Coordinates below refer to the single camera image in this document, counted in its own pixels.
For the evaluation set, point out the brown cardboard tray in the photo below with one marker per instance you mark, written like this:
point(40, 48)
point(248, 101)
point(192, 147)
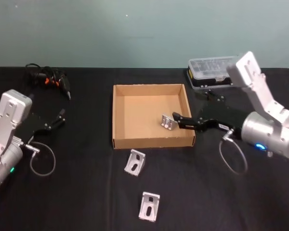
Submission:
point(139, 106)

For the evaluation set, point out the silver aluminium corner bracket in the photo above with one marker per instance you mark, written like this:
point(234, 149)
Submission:
point(134, 163)
point(149, 207)
point(166, 122)

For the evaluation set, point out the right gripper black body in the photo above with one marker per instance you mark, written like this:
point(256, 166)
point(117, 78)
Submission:
point(221, 115)

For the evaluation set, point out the black table cloth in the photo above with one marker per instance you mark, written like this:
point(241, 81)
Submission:
point(86, 192)

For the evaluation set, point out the pale green-grey wall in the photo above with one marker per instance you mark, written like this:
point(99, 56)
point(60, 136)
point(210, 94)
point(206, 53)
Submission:
point(110, 31)

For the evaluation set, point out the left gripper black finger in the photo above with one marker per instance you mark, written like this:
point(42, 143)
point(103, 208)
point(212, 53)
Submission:
point(59, 123)
point(59, 116)

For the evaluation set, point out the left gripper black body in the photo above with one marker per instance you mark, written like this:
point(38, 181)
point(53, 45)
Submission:
point(36, 125)

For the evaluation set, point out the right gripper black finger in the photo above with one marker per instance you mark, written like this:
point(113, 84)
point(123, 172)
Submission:
point(213, 96)
point(185, 122)

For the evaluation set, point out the clear plastic case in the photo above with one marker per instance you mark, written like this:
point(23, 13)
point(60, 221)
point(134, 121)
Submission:
point(207, 69)

